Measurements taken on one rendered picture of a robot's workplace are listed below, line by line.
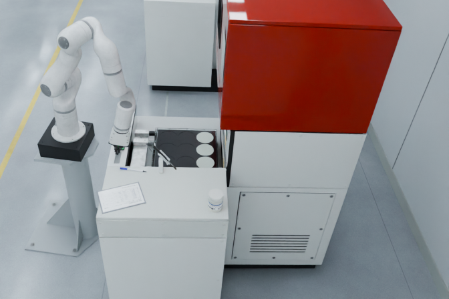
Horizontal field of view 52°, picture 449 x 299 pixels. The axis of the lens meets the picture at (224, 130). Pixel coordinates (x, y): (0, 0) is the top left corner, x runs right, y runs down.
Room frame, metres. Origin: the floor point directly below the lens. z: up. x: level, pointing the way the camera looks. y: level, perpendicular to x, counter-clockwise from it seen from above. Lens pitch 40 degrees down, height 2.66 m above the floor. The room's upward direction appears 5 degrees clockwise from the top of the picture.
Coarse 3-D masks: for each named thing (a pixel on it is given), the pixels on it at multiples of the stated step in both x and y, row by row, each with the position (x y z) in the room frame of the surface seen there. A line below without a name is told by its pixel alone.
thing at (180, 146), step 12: (168, 132) 2.08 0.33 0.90; (180, 132) 2.09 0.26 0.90; (192, 132) 2.10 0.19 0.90; (156, 144) 1.96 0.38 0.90; (168, 144) 1.97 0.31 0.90; (180, 144) 1.98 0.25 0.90; (192, 144) 1.99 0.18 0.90; (156, 156) 1.86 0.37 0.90; (168, 156) 1.87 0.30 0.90; (180, 156) 1.88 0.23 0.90; (192, 156) 1.89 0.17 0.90; (204, 156) 1.90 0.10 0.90
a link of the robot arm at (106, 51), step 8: (88, 24) 1.90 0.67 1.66; (96, 24) 1.91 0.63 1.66; (96, 32) 1.85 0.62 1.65; (96, 40) 1.81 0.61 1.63; (104, 40) 1.81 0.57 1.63; (96, 48) 1.79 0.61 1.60; (104, 48) 1.78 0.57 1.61; (112, 48) 1.80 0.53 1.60; (104, 56) 1.77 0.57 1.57; (112, 56) 1.78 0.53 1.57; (104, 64) 1.77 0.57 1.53; (112, 64) 1.78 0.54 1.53; (120, 64) 1.81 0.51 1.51; (104, 72) 1.78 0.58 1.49; (112, 72) 1.77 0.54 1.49
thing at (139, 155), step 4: (148, 136) 2.05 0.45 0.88; (148, 140) 2.04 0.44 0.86; (136, 148) 1.93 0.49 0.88; (140, 148) 1.94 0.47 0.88; (144, 148) 1.94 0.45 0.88; (132, 152) 1.90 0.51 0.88; (136, 152) 1.90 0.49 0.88; (140, 152) 1.90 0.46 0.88; (144, 152) 1.91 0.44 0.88; (132, 156) 1.86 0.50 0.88; (136, 156) 1.87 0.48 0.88; (140, 156) 1.87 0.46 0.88; (144, 156) 1.87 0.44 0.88; (132, 160) 1.83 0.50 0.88; (136, 160) 1.84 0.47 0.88; (140, 160) 1.84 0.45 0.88; (144, 160) 1.84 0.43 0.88; (132, 164) 1.80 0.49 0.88; (136, 164) 1.80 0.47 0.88; (140, 164) 1.81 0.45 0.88; (144, 164) 1.81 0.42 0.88
